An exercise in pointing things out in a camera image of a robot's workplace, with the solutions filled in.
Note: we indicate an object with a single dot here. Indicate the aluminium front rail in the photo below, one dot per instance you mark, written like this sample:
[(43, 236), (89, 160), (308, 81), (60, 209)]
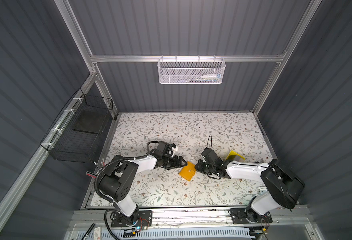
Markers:
[(195, 217)]

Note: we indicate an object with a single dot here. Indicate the yellow plastic card tray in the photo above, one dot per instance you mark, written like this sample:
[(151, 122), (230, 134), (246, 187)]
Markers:
[(233, 156)]

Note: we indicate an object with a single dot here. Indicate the black pen foreground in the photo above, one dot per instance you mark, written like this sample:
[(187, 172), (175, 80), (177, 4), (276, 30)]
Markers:
[(88, 232)]

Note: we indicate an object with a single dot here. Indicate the black wire mesh basket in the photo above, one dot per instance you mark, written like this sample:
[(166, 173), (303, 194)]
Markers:
[(81, 135)]

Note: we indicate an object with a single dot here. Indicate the black pad in basket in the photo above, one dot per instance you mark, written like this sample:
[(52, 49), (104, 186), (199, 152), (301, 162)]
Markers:
[(91, 121)]

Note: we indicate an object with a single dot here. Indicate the pen holder with pens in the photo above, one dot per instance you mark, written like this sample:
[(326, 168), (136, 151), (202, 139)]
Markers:
[(99, 167)]

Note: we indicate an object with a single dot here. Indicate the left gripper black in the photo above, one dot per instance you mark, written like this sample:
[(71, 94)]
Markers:
[(178, 164)]

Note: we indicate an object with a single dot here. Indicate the white wire mesh basket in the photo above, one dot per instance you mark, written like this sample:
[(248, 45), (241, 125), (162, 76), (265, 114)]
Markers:
[(187, 71)]

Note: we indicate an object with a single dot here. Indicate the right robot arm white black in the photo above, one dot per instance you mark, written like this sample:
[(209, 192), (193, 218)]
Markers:
[(283, 186)]

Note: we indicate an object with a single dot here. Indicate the yellow leather card holder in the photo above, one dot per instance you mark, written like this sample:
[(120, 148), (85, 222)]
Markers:
[(188, 171)]

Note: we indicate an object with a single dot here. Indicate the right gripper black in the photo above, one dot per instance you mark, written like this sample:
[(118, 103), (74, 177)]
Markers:
[(198, 166)]

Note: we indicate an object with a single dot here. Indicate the white tube in basket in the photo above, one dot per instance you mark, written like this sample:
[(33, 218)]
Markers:
[(213, 77)]

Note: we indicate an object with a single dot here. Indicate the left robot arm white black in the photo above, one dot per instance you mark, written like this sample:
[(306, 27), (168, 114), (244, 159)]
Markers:
[(114, 181)]

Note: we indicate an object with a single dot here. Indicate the white small box foreground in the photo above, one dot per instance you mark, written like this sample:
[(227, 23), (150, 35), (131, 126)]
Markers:
[(97, 234)]

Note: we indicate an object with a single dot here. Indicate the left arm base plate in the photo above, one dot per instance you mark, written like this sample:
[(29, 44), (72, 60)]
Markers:
[(140, 218)]

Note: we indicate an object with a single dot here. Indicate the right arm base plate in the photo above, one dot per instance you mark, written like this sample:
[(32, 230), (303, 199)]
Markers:
[(245, 216)]

